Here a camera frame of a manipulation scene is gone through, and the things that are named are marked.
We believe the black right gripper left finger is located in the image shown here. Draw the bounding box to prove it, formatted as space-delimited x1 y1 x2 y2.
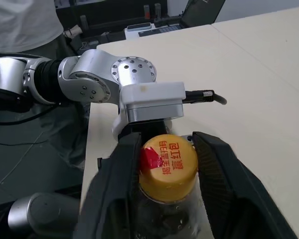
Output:
74 131 143 239

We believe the silver robot body cylinder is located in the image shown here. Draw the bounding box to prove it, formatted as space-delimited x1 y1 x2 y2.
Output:
7 192 83 236

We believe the dark green cloth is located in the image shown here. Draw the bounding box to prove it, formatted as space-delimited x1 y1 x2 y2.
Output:
0 101 92 209

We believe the black equipment rack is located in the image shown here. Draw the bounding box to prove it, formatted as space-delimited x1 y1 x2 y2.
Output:
54 0 186 39

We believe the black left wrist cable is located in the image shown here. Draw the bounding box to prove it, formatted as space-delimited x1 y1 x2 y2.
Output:
184 90 227 105

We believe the clear bottle with yellow cap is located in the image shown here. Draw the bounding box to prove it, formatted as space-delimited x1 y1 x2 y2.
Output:
138 133 208 239

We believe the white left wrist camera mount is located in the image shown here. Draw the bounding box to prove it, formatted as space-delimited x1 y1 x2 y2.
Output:
112 81 186 136

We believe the person in white shirt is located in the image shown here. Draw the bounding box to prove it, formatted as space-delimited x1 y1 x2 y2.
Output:
0 0 74 54

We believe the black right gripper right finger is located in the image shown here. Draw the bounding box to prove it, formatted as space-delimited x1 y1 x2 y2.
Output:
191 131 298 239

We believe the white device with display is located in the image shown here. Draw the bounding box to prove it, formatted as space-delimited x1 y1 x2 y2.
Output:
124 22 160 39

